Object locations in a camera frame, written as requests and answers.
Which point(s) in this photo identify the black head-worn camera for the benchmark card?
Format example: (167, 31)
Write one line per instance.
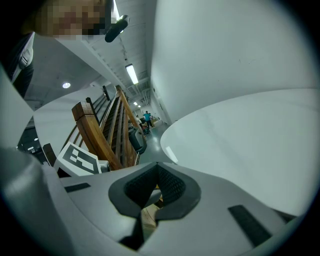
(116, 28)

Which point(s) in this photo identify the white kidney-shaped table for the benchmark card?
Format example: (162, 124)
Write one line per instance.
(237, 140)

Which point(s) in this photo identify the person's black clothing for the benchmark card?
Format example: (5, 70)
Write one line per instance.
(25, 82)

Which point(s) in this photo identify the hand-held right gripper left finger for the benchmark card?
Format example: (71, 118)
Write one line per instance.
(100, 212)

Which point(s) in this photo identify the long ceiling light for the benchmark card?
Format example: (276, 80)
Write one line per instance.
(131, 73)

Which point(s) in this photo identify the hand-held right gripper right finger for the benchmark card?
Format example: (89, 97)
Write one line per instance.
(212, 225)

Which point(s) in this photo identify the person's head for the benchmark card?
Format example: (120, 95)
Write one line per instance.
(67, 17)

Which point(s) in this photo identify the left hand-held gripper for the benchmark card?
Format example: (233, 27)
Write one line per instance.
(80, 158)

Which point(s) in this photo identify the black hanging sign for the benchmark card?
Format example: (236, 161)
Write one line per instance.
(106, 93)

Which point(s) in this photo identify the brown wooden stair railing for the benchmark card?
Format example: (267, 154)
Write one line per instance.
(95, 135)

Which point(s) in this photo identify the round ceiling light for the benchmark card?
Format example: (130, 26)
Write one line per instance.
(66, 85)

